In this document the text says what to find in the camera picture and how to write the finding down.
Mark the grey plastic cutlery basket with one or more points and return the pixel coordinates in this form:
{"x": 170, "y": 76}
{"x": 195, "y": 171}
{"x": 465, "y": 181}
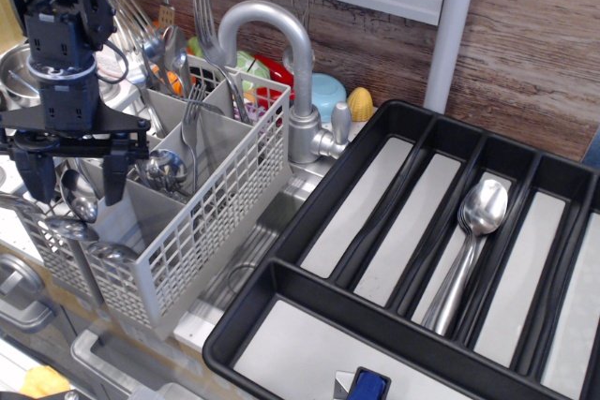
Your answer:
{"x": 182, "y": 239}

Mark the yellow cloth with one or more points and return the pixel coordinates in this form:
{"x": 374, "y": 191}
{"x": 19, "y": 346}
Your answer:
{"x": 43, "y": 381}

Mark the round steel spoon bowl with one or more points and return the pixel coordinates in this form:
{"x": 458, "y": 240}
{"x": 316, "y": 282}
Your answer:
{"x": 163, "y": 167}

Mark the black cutlery tray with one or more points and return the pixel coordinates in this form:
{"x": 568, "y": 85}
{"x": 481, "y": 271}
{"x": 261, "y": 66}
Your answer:
{"x": 347, "y": 285}

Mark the steel spoon handle far left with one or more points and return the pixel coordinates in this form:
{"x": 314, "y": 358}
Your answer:
{"x": 20, "y": 205}

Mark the silver sink faucet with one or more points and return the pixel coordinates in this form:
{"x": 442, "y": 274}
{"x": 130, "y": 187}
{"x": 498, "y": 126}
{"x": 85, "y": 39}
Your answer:
{"x": 307, "y": 139}

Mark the steel spoon handle front left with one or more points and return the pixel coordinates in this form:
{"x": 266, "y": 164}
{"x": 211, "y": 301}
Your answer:
{"x": 71, "y": 228}

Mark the big steel spoon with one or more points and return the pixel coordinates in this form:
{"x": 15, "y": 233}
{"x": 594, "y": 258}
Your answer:
{"x": 79, "y": 196}

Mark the stacked steel spoons in tray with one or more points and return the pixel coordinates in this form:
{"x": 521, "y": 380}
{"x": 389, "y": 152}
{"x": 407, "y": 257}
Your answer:
{"x": 481, "y": 212}

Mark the steel pot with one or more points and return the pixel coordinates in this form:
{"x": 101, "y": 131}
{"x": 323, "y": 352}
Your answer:
{"x": 16, "y": 79}

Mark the grey metal post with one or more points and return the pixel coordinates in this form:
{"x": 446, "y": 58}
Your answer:
{"x": 445, "y": 54}

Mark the hanging steel fork back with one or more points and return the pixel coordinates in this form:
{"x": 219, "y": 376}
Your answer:
{"x": 129, "y": 39}

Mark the tall steel fork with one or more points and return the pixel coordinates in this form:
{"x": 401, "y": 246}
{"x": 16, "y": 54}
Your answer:
{"x": 213, "y": 53}

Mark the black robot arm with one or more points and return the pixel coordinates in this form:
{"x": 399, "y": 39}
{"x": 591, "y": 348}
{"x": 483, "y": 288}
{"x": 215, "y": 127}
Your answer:
{"x": 64, "y": 36}

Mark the light blue plastic bowl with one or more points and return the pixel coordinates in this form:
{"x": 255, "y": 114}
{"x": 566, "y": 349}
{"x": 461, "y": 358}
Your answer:
{"x": 327, "y": 91}

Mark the yellow toy corn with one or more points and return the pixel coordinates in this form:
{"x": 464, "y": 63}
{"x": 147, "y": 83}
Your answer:
{"x": 360, "y": 104}

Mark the steel spoon handle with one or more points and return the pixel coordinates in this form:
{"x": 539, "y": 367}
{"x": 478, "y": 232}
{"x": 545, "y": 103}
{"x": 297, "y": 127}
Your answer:
{"x": 114, "y": 252}
{"x": 71, "y": 228}
{"x": 20, "y": 205}

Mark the blue handled tool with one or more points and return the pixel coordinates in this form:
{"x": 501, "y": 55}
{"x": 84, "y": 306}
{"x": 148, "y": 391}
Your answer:
{"x": 362, "y": 384}

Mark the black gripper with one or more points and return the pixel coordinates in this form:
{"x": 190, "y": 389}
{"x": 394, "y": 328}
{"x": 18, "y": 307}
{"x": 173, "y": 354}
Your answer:
{"x": 72, "y": 120}

